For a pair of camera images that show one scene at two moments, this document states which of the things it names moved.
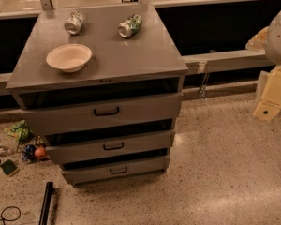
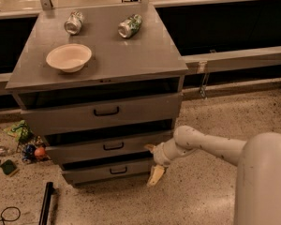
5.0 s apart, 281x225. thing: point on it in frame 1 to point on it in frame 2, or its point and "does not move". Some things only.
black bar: x=49 y=192 does not move
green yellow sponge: x=8 y=167 does not move
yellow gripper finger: x=266 y=111 to x=156 y=172
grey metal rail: x=208 y=63 does not move
